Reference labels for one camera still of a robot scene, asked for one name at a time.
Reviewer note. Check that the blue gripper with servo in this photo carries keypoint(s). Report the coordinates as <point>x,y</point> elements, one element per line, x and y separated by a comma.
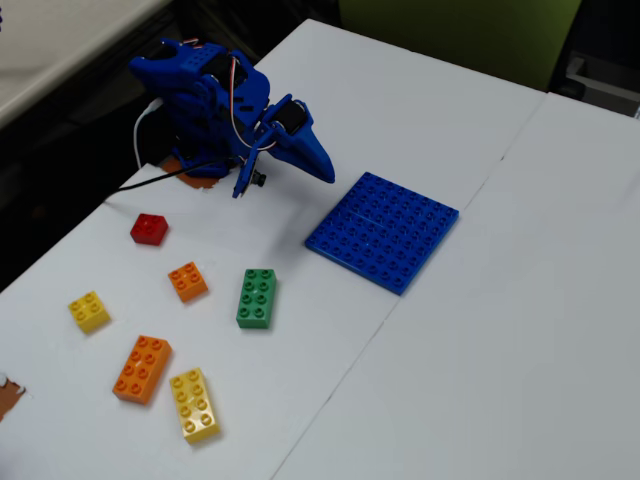
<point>309,145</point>

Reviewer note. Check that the orange 2x2 block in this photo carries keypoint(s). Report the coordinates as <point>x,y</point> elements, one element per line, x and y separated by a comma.
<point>188,282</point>

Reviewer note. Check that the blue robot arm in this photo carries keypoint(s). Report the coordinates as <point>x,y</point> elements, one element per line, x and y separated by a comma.
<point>200,100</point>

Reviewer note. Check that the green 2x4 block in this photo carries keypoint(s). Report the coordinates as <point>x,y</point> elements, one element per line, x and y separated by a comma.
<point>256,299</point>

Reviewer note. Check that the red 2x2 block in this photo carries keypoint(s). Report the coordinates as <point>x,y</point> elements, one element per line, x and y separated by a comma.
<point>149,229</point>

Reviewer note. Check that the yellow 2x2 block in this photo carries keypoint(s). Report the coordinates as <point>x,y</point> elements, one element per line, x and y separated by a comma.
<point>89,311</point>

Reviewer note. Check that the orange 2x4 block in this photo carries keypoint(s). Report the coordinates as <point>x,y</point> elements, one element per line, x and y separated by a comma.
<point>142,369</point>

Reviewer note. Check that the yellow 2x4 block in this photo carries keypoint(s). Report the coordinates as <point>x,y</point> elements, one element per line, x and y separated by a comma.
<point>194,405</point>

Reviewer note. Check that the white desk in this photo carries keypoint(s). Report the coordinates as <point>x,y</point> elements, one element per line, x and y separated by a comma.
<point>60,45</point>

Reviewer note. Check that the grey shelf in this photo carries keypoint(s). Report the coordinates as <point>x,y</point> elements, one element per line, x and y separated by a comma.
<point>600,82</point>

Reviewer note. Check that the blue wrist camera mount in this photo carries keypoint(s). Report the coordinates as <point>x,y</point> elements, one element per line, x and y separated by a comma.
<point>248,172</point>

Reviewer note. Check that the blue 8x8 base plate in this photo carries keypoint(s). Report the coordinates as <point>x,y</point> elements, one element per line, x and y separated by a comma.
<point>382,232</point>

